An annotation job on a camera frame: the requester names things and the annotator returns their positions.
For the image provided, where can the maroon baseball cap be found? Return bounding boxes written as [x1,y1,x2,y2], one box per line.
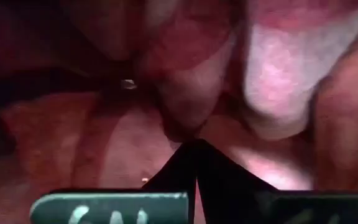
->
[0,0,358,224]

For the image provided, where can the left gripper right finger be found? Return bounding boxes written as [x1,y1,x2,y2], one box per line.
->
[197,139,358,224]

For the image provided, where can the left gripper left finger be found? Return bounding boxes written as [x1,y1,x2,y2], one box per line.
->
[29,139,198,224]

